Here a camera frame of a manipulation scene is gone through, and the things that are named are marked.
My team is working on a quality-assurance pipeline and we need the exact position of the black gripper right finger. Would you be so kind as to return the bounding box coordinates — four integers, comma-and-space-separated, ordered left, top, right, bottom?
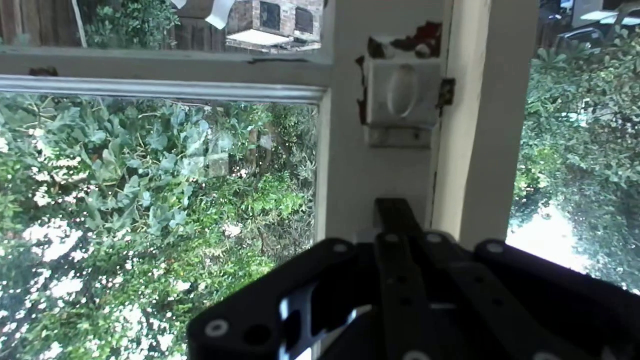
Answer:
397, 198, 640, 360

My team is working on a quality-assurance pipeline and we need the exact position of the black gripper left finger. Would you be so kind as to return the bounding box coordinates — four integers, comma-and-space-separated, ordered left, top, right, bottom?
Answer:
186, 196, 436, 360

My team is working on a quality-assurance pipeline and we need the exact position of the white casement window sash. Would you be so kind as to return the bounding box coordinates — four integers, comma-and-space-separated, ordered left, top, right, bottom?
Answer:
0, 0, 455, 360

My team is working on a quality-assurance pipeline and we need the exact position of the single pane window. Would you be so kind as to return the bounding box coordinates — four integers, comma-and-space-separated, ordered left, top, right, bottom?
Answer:
506, 0, 640, 296

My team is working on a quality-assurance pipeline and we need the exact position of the white window latch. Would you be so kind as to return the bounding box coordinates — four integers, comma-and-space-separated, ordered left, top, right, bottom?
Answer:
362, 56, 445, 151

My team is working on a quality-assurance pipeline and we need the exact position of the green garden foliage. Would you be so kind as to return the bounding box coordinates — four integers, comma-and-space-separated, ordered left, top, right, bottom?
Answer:
0, 0, 640, 360

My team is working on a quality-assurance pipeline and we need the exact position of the black metal latch keeper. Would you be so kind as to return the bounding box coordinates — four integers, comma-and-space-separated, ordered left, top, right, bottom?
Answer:
436, 76, 459, 111

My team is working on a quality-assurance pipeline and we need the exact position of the brick garden table stone top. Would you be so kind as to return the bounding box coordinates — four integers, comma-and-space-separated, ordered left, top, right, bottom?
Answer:
223, 0, 328, 50

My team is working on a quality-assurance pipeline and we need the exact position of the wooden garden fence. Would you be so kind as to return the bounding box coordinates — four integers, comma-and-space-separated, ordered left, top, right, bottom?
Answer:
0, 0, 228, 48

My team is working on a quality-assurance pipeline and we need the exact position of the white window frame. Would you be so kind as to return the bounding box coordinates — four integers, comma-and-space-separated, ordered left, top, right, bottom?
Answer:
436, 0, 541, 252

